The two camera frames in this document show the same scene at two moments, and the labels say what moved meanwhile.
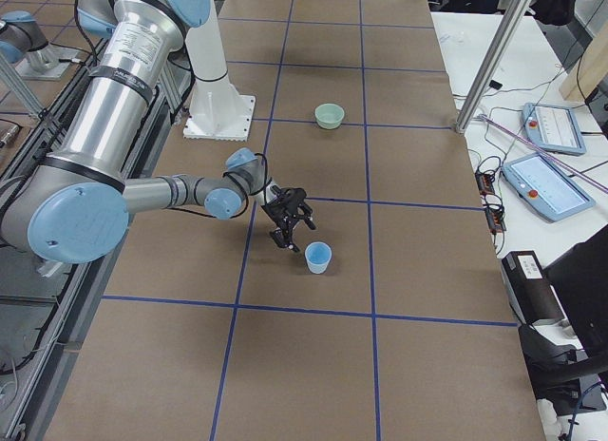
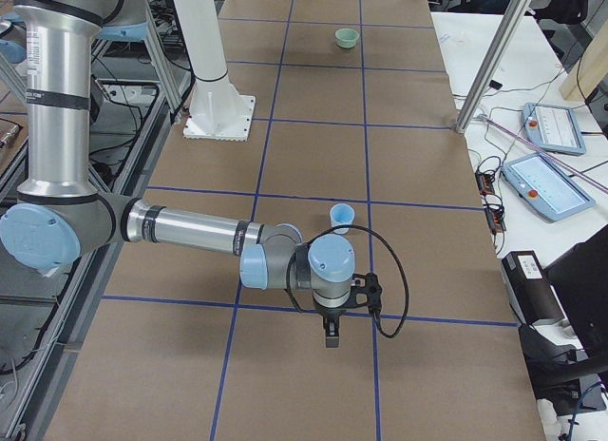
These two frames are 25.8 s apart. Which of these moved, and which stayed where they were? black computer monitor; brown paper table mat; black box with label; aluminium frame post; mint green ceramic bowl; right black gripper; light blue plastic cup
Moved: mint green ceramic bowl; light blue plastic cup; right black gripper
Stayed: aluminium frame post; black computer monitor; black box with label; brown paper table mat
